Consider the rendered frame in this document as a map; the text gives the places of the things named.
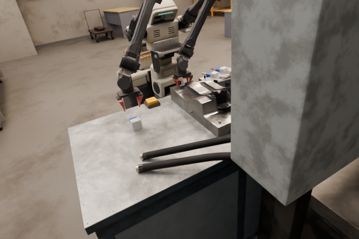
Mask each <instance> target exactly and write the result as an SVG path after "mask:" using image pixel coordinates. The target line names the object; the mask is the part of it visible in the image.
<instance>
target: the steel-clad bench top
mask: <svg viewBox="0 0 359 239"><path fill-rule="evenodd" d="M157 100H158V101H159V102H160V105H159V106H156V107H153V108H150V109H148V108H147V107H146V106H145V105H144V104H142V105H141V106H140V107H139V106H136V107H132V108H129V109H126V110H125V111H124V110H123V111H120V112H117V113H114V114H110V115H107V116H104V117H101V118H98V119H95V120H92V121H89V122H86V123H83V124H80V125H77V126H73V127H71V128H68V133H69V139H70V143H71V150H72V156H73V162H74V169H75V175H76V182H77V188H78V192H79V198H80V205H81V211H82V218H83V224H84V229H86V228H88V227H90V226H92V225H94V224H97V223H99V222H101V221H103V220H105V219H107V218H109V217H111V216H113V215H115V214H117V213H119V212H121V211H123V210H125V209H127V208H129V207H131V206H133V205H135V204H137V203H139V202H141V201H143V200H145V199H147V198H149V197H151V196H153V195H155V194H157V193H159V192H161V191H163V190H165V189H167V188H169V187H171V186H173V185H175V184H177V183H179V182H181V181H184V180H186V179H188V178H190V177H192V176H194V175H196V174H198V173H200V172H202V171H204V170H206V169H208V168H210V167H212V166H214V165H216V164H218V163H220V162H222V161H209V162H202V163H195V164H188V165H182V166H175V167H171V168H164V169H157V170H151V171H144V172H137V171H136V165H140V164H146V163H152V162H158V161H165V160H171V159H175V158H182V157H188V156H194V155H201V154H208V153H219V152H231V143H227V144H221V145H216V146H211V147H206V148H200V149H195V150H190V151H186V152H181V153H176V154H171V155H166V156H160V157H155V158H150V159H146V160H141V158H140V154H141V153H145V152H150V151H154V150H158V149H164V148H168V147H174V146H178V145H183V144H189V143H192V142H197V141H202V140H207V139H212V138H217V137H216V136H215V135H214V134H212V133H211V132H210V131H209V130H208V129H206V128H205V127H204V126H203V125H202V124H200V123H199V122H198V121H197V120H195V119H194V118H193V117H192V116H191V115H189V114H188V113H187V112H186V111H184V110H183V109H182V108H181V107H180V106H178V105H177V104H176V103H174V102H173V101H172V100H171V95H169V96H166V97H163V98H160V99H157ZM129 115H131V116H132V117H139V118H140V119H141V122H142V127H143V128H142V129H140V130H137V131H135V132H134V131H133V129H132V128H131V124H130V122H129V119H130V117H129Z"/></svg>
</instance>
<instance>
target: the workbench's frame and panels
mask: <svg viewBox="0 0 359 239"><path fill-rule="evenodd" d="M261 195H262V186H261V185H260V184H259V183H258V182H257V181H255V180H254V179H253V178H252V177H251V176H250V175H249V174H248V173H246V172H245V171H244V170H243V169H242V168H241V167H240V166H238V165H237V164H236V163H235V162H234V161H233V160H224V161H222V162H220V163H218V164H216V165H214V166H212V167H210V168H208V169H206V170H204V171H202V172H200V173H198V174H196V175H194V176H192V177H190V178H188V179H186V180H184V181H181V182H179V183H177V184H175V185H173V186H171V187H169V188H167V189H165V190H163V191H161V192H159V193H157V194H155V195H153V196H151V197H149V198H147V199H145V200H143V201H141V202H139V203H137V204H135V205H133V206H131V207H129V208H127V209H125V210H123V211H121V212H119V213H117V214H115V215H113V216H111V217H109V218H107V219H105V220H103V221H101V222H99V223H97V224H94V225H92V226H90V227H88V228H86V229H85V230H86V232H87V234H88V235H90V234H92V233H94V232H95V233H96V235H97V237H98V239H247V238H249V237H250V236H251V235H253V234H254V233H256V232H257V231H258V227H259V216H260V206H261Z"/></svg>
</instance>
